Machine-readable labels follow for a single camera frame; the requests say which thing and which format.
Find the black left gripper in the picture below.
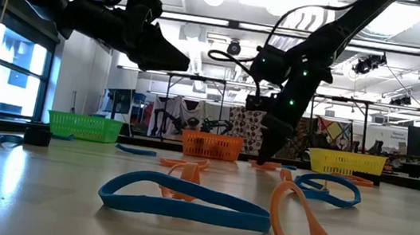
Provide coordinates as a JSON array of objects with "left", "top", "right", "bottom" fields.
[{"left": 58, "top": 0, "right": 197, "bottom": 76}]

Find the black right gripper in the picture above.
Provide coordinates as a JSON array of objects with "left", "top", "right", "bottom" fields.
[{"left": 244, "top": 45, "right": 337, "bottom": 172}]

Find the yellow plastic basket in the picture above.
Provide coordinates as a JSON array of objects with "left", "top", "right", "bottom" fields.
[{"left": 306, "top": 147, "right": 389, "bottom": 182}]

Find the black rubber band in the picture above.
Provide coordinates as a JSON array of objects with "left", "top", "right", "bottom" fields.
[{"left": 22, "top": 126, "right": 53, "bottom": 148}]

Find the brown dotted hanging cloth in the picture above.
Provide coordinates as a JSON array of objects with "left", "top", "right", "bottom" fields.
[{"left": 224, "top": 105, "right": 274, "bottom": 158}]

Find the dark orange patterned cloth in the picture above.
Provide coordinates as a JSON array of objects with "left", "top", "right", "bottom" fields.
[{"left": 281, "top": 114, "right": 320, "bottom": 163}]

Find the orange plastic basket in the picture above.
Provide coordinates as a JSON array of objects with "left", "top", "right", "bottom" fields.
[{"left": 179, "top": 130, "right": 246, "bottom": 164}]

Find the white hanging cloth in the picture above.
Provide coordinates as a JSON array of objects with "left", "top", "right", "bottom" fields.
[{"left": 147, "top": 93, "right": 233, "bottom": 144}]

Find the monitor on stand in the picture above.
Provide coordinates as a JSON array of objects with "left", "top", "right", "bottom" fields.
[{"left": 101, "top": 85, "right": 137, "bottom": 123}]

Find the colourful quilt cloth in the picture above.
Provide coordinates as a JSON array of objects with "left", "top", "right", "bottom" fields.
[{"left": 313, "top": 116, "right": 355, "bottom": 152}]

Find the green plastic basket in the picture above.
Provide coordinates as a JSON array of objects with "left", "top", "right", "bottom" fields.
[{"left": 45, "top": 109, "right": 125, "bottom": 147}]

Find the black ceiling spotlight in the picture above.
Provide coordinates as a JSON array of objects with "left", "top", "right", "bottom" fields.
[
  {"left": 350, "top": 49, "right": 389, "bottom": 79},
  {"left": 389, "top": 92, "right": 414, "bottom": 108}
]

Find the large window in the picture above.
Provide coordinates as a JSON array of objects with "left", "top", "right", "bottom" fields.
[{"left": 0, "top": 14, "right": 60, "bottom": 123}]

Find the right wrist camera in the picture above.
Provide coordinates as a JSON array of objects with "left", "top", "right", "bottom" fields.
[{"left": 244, "top": 92, "right": 277, "bottom": 115}]

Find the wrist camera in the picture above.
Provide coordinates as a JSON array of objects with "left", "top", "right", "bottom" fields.
[
  {"left": 244, "top": 92, "right": 277, "bottom": 115},
  {"left": 123, "top": 0, "right": 166, "bottom": 40}
]

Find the black metal frame stand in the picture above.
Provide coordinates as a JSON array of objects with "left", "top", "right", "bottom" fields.
[
  {"left": 158, "top": 71, "right": 229, "bottom": 148},
  {"left": 304, "top": 92, "right": 374, "bottom": 156}
]

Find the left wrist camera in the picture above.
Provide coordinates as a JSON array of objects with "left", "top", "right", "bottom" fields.
[{"left": 123, "top": 0, "right": 166, "bottom": 40}]

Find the black right camera cable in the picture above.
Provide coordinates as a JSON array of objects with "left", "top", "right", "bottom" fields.
[{"left": 202, "top": 48, "right": 267, "bottom": 99}]

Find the round black ceiling camera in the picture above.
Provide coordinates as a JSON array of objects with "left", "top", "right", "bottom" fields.
[{"left": 225, "top": 38, "right": 244, "bottom": 58}]

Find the black overhead frame beam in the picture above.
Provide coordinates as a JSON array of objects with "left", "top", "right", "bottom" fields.
[{"left": 156, "top": 9, "right": 420, "bottom": 57}]

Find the black aluminium table frame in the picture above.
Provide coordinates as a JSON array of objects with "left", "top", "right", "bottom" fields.
[{"left": 0, "top": 117, "right": 420, "bottom": 195}]

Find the white wall sign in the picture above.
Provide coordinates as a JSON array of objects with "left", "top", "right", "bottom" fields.
[{"left": 364, "top": 123, "right": 410, "bottom": 155}]

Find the silver ventilation duct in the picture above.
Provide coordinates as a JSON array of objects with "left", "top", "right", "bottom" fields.
[{"left": 312, "top": 0, "right": 420, "bottom": 83}]

